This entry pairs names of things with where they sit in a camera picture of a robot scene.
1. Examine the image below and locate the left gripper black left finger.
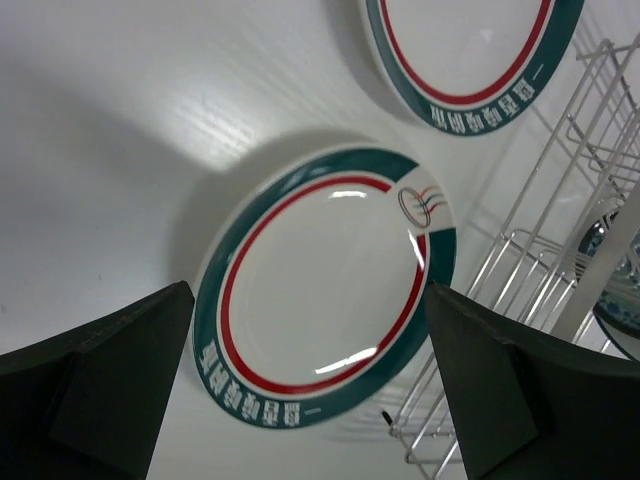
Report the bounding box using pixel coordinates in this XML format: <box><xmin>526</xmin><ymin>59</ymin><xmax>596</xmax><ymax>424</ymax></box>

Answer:
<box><xmin>1</xmin><ymin>281</ymin><xmax>194</xmax><ymax>479</ymax></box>

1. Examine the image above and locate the green red rimmed plate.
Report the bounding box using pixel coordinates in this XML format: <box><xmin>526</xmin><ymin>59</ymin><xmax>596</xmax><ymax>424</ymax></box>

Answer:
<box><xmin>359</xmin><ymin>0</ymin><xmax>584</xmax><ymax>137</ymax></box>
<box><xmin>192</xmin><ymin>144</ymin><xmax>457</xmax><ymax>430</ymax></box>

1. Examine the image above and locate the green red rimmed plate front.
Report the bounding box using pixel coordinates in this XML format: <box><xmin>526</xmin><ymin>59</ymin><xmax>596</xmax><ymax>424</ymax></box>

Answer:
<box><xmin>359</xmin><ymin>0</ymin><xmax>584</xmax><ymax>137</ymax></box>

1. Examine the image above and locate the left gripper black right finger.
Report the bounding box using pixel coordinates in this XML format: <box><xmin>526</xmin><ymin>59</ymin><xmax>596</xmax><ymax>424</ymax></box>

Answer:
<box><xmin>424</xmin><ymin>282</ymin><xmax>639</xmax><ymax>479</ymax></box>

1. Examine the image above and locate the metal wire dish rack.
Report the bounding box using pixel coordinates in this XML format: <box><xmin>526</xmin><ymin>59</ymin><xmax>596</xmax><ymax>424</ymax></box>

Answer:
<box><xmin>388</xmin><ymin>32</ymin><xmax>640</xmax><ymax>480</ymax></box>

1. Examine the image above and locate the blue patterned small plate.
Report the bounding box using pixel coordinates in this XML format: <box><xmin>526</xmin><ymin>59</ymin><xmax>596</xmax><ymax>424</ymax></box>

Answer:
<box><xmin>576</xmin><ymin>209</ymin><xmax>639</xmax><ymax>361</ymax></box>

